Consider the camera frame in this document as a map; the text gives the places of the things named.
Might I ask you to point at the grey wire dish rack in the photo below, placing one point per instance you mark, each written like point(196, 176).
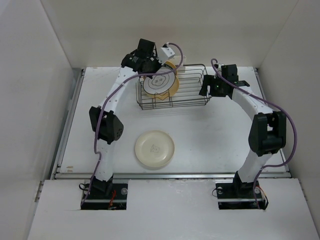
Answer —
point(187, 95)

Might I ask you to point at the white plate green rim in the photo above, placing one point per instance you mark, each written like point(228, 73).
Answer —
point(158, 84)

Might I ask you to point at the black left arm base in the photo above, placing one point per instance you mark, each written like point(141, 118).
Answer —
point(111, 196)

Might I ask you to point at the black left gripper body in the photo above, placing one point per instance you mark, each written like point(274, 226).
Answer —
point(154, 65)

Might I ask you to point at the white plastic cutlery holder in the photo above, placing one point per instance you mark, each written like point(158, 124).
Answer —
point(179, 62)

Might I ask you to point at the aluminium table edge rail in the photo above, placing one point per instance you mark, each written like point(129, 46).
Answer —
point(210, 140)

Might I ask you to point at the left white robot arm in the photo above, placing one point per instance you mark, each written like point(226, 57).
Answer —
point(106, 126)

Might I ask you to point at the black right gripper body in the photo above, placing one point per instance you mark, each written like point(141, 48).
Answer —
point(216, 88)

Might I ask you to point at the cream shallow plate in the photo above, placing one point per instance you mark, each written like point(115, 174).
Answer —
point(154, 148)

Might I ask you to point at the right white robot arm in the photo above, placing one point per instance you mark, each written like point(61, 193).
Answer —
point(267, 134)

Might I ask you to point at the yellow shallow plate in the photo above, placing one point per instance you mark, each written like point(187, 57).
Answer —
point(175, 87)

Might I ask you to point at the yellow rear plate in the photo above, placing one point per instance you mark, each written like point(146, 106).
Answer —
point(169, 67)

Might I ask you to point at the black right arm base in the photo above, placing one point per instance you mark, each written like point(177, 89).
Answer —
point(230, 198)

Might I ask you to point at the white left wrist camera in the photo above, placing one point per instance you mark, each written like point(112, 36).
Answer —
point(165, 53)

